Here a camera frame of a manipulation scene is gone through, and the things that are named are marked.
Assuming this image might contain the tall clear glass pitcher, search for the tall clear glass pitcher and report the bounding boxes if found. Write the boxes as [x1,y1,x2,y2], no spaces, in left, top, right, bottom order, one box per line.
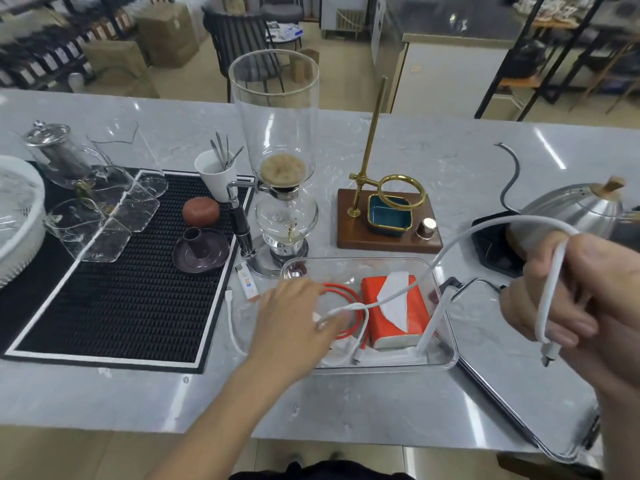
[87,119,169,199]

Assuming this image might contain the glass siphon coffee maker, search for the glass siphon coffee maker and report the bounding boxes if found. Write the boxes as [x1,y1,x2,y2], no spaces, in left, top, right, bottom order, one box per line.
[227,49,321,278]

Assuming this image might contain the glass teapot with metal lid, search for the glass teapot with metal lid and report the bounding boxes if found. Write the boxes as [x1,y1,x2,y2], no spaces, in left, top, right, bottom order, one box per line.
[22,120,111,191]

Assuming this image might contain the person's left forearm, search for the person's left forearm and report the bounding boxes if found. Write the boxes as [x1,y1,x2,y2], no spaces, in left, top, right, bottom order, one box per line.
[149,359,321,480]

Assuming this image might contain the orange tissue pack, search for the orange tissue pack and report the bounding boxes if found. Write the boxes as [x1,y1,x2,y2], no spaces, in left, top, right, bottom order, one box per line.
[359,271,432,351]

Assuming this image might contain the large cardboard box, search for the large cardboard box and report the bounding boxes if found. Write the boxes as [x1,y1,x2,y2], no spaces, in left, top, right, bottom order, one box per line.
[135,2,201,69]

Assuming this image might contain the teal square dish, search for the teal square dish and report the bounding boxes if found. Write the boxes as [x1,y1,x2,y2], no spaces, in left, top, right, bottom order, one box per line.
[367,193,415,238]

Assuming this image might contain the brown round clay lid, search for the brown round clay lid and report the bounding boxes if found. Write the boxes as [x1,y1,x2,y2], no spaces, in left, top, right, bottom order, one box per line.
[181,196,221,228]

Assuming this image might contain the clear container lid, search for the clear container lid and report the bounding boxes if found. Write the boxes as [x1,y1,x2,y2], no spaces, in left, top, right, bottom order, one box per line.
[439,277,601,463]

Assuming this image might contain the dark slatted chair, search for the dark slatted chair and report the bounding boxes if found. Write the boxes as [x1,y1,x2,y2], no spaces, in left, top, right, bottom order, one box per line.
[202,5,286,103]

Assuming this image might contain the clear plastic container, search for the clear plastic container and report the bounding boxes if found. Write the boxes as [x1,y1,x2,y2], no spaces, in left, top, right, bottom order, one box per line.
[279,257,460,373]

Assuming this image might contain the red cable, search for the red cable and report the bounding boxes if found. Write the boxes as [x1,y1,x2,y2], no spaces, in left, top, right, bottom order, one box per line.
[319,282,371,365]

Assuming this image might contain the person's right hand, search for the person's right hand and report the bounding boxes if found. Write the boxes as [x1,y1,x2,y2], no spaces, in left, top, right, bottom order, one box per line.
[499,232,640,395]

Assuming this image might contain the round side table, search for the round side table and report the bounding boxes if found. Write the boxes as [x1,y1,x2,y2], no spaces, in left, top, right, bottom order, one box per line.
[265,22,305,51]

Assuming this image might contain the white counter cabinet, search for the white counter cabinet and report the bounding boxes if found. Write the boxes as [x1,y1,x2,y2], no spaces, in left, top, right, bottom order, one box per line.
[371,0,521,118]

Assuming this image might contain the black kettle base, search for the black kettle base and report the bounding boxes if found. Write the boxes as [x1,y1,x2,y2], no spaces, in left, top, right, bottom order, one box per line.
[471,210,531,279]

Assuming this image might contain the person's black clothing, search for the person's black clothing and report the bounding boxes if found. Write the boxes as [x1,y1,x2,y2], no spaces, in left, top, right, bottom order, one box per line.
[229,459,416,480]

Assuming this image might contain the grey cushioned chair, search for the grey cushioned chair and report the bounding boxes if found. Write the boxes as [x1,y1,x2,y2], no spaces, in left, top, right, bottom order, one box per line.
[259,0,305,23]

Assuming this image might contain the row of dark labelled bottles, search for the row of dark labelled bottles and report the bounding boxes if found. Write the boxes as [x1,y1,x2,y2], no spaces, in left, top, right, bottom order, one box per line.
[0,9,136,91]

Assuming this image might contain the black rubber bar mat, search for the black rubber bar mat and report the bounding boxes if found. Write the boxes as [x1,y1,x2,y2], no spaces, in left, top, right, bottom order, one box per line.
[0,162,256,375]

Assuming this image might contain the black bag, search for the black bag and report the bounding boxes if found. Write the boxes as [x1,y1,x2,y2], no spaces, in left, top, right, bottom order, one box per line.
[505,38,547,78]

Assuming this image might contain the white ceramic cup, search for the white ceramic cup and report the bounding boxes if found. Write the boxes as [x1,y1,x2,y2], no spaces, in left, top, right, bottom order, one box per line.
[193,149,239,203]

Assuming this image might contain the clear glass pitcher gold trim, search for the clear glass pitcher gold trim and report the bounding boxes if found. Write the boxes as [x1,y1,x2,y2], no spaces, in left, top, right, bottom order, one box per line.
[75,164,161,234]

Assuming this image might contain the purple saucer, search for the purple saucer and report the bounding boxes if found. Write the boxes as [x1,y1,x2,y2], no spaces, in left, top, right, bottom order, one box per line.
[171,228,231,275]

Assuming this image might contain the white cable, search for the white cable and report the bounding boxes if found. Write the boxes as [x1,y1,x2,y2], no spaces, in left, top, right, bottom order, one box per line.
[223,214,581,368]

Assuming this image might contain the white orange lighter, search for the white orange lighter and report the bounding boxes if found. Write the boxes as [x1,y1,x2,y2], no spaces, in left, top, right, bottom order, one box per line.
[235,262,261,302]

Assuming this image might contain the small purple cup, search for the small purple cup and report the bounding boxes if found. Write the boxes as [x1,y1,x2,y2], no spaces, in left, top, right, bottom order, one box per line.
[181,227,205,259]

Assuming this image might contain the person's left hand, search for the person's left hand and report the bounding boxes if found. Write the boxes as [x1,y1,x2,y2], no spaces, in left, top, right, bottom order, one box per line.
[247,278,351,381]

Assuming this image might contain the steel gooseneck kettle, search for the steel gooseneck kettle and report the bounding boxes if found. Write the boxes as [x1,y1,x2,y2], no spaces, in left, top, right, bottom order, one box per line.
[493,142,640,255]

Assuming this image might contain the white plastic basket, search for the white plastic basket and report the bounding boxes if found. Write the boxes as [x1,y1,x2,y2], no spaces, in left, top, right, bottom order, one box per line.
[0,154,47,289]

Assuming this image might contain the white appliance unit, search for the white appliance unit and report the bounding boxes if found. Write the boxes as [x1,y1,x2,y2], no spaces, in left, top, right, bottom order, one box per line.
[319,0,371,39]

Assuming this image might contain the wooden brass pour-over stand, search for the wooden brass pour-over stand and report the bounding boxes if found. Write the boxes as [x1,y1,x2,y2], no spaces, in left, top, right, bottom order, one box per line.
[335,76,445,255]

